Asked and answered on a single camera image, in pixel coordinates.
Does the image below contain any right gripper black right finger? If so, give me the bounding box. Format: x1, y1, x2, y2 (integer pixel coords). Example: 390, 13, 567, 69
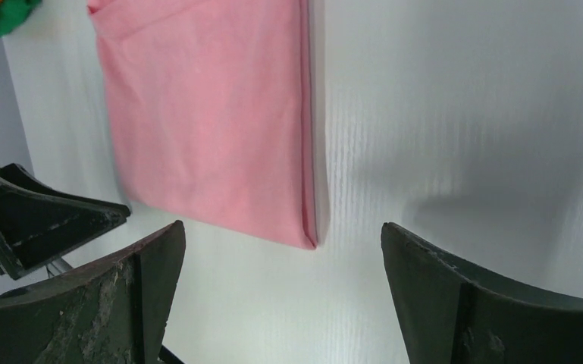
381, 222, 583, 363

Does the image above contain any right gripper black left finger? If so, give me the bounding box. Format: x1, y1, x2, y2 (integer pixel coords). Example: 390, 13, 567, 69
0, 221, 186, 363

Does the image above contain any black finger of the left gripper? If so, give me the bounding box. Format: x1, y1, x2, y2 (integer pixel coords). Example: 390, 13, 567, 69
0, 163, 131, 280

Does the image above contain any pink t shirt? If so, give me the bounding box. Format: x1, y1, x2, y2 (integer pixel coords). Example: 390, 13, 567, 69
87, 1, 318, 249

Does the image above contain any green folded t shirt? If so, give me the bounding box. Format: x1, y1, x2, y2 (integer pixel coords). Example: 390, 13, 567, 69
0, 0, 42, 37

